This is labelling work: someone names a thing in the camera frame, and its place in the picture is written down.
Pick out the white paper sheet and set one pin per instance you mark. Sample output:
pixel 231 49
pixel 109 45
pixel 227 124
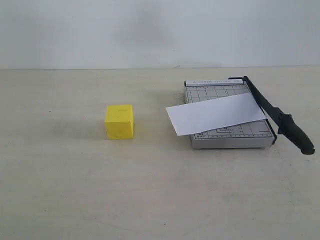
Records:
pixel 202 116

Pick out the yellow foam cube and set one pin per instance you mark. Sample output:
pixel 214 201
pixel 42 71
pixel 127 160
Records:
pixel 119 122

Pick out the black cutter blade arm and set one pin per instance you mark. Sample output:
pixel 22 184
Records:
pixel 285 122

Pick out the grey paper cutter base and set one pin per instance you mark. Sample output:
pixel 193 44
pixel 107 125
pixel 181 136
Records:
pixel 256 134

